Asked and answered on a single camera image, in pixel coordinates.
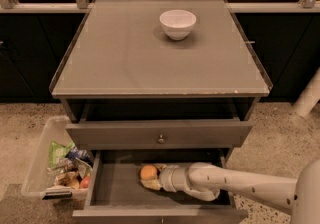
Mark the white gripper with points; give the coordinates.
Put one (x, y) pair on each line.
(167, 177)

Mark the open grey middle drawer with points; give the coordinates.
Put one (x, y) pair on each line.
(116, 196)

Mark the white ceramic bowl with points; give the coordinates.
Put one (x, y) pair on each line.
(177, 24)

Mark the grey top drawer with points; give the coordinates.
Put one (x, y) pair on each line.
(179, 134)

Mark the red apple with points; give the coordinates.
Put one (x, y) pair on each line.
(85, 182)

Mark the round metal drawer knob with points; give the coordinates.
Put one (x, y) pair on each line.
(161, 139)

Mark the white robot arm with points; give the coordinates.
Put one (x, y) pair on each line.
(300, 197)

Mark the green snack bag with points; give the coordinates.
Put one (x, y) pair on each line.
(58, 151)

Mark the grey drawer cabinet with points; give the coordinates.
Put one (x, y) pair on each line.
(123, 67)

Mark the crumpled snack packets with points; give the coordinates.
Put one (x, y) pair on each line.
(71, 169)

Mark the white cylindrical post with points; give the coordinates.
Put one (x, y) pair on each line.
(309, 97)

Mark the clear plastic storage bin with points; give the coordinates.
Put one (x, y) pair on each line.
(38, 182)

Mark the orange fruit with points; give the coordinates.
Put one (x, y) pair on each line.
(148, 172)

